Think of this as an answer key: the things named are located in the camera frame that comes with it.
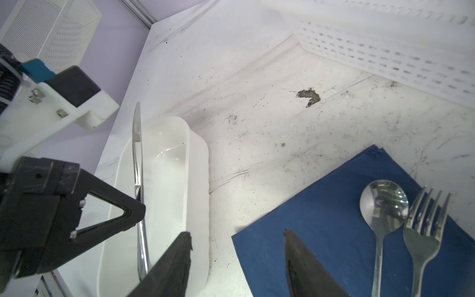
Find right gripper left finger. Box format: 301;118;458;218
129;231;192;297

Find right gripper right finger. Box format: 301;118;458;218
284;229;348;297

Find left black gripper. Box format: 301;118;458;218
1;157;146;292

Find silver table knife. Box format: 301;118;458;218
132;102;150;281

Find blue paper napkin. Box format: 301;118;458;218
232;145;475;297

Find silver spoon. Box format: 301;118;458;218
359;179;409;297

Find white rectangular plastic tray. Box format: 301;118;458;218
97;116;210;297

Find silver fork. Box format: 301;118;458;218
403;188;452;297

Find white two-tier mesh shelf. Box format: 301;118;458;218
1;0;102;74

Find white perforated plastic basket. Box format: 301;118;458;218
264;0;475;108

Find aluminium frame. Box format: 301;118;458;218
119;0;156;30

